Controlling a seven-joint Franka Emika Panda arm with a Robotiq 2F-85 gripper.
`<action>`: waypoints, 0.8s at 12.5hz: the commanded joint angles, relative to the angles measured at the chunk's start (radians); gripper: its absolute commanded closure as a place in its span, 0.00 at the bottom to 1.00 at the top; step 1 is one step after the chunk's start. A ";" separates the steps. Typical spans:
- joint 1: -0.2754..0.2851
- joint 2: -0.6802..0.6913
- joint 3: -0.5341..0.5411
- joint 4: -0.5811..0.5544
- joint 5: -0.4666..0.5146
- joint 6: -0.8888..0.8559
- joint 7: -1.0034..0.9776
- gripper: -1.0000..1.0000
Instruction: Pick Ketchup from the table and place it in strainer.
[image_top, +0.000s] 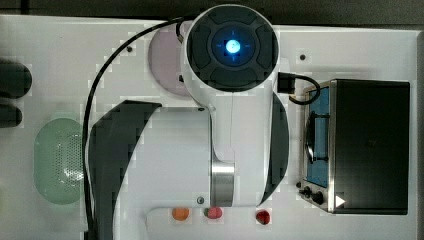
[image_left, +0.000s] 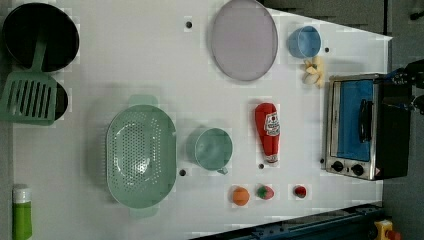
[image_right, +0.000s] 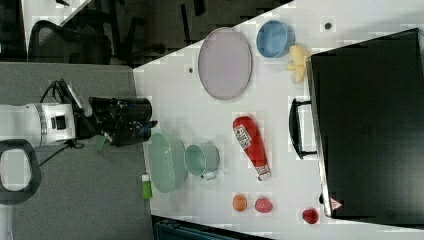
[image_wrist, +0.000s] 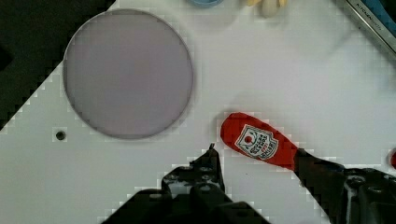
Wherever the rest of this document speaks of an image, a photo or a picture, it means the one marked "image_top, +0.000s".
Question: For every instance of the stainless steel toaster oven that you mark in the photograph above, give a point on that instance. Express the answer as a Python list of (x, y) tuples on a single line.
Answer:
[(356, 147)]

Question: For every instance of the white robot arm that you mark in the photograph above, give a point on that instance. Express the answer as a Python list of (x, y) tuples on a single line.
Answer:
[(228, 150)]

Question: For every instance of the toy strawberry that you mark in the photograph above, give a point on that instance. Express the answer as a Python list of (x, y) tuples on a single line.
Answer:
[(213, 212)]

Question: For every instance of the black object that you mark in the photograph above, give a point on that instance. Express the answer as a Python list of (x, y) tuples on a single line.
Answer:
[(10, 116), (15, 79)]

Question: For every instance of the black object lower left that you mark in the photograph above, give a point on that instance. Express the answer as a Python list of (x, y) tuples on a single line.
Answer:
[(10, 116)]

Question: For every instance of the red toy apple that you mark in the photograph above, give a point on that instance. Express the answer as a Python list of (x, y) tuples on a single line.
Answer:
[(263, 217)]

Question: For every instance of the orange toy fruit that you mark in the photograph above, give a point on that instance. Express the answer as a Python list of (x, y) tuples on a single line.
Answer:
[(180, 214)]

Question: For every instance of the pink round plate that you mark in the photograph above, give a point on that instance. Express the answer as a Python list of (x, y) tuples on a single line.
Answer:
[(164, 61)]

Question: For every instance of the black object upper left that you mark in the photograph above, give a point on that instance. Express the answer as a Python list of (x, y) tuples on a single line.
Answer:
[(15, 79)]

